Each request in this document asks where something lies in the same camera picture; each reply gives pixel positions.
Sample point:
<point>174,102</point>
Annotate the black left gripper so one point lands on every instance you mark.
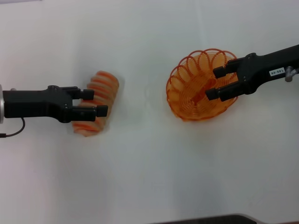
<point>35,102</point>

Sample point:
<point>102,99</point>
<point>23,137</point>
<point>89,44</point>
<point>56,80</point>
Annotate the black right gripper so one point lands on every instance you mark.
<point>261,70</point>

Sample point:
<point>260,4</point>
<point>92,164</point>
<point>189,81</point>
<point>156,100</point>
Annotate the orange striped bread roll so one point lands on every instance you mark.
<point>105,81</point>

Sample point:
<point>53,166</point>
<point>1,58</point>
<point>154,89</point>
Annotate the orange woven plastic basket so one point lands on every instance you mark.
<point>187,93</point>

